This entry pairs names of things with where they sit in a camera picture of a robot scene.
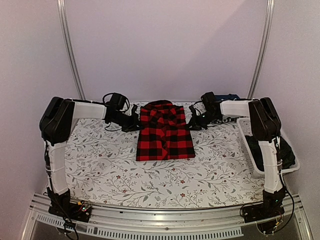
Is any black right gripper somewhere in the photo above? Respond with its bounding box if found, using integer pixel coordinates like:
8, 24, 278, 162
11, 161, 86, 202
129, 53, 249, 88
186, 110, 221, 131

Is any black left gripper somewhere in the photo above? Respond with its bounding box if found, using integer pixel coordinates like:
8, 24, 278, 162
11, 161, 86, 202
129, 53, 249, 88
111, 112, 145, 133

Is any red black plaid shirt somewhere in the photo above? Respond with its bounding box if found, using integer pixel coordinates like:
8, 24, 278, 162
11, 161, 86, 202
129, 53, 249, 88
136, 100, 196, 162

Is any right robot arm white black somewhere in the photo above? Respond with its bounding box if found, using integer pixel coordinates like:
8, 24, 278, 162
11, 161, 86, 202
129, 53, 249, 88
187, 92, 286, 218

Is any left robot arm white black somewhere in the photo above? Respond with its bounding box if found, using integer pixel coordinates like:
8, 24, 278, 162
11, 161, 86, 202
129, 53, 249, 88
39, 92, 142, 196

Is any white plastic laundry basket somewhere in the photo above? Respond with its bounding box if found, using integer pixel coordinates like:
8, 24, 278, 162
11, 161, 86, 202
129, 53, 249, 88
236, 118, 300, 179

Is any folded navy blue shirt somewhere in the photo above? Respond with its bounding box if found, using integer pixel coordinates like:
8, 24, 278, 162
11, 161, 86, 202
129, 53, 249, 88
215, 94, 240, 101

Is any floral patterned table cloth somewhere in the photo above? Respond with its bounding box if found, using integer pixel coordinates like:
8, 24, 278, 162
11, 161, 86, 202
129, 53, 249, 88
49, 101, 276, 209

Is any dark green plaid garment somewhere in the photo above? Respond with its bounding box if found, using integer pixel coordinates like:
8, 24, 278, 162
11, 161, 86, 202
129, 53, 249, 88
245, 135, 296, 172

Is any aluminium front rail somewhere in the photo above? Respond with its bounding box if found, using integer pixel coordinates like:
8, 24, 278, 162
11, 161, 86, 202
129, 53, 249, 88
22, 193, 314, 240

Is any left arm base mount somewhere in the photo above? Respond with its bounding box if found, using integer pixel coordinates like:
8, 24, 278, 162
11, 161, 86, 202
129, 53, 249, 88
46, 187, 92, 223

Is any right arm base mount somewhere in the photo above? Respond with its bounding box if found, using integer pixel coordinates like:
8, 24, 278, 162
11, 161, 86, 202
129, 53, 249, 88
239, 188, 286, 235

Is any left aluminium frame post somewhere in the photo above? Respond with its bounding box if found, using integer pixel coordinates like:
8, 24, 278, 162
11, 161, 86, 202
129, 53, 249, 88
56, 0, 86, 100

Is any aluminium frame post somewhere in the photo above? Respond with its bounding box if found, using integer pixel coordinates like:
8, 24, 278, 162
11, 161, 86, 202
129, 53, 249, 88
56, 0, 86, 100
247, 0, 275, 99

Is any right aluminium frame post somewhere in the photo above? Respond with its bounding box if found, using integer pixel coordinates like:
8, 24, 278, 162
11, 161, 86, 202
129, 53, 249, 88
247, 0, 275, 99

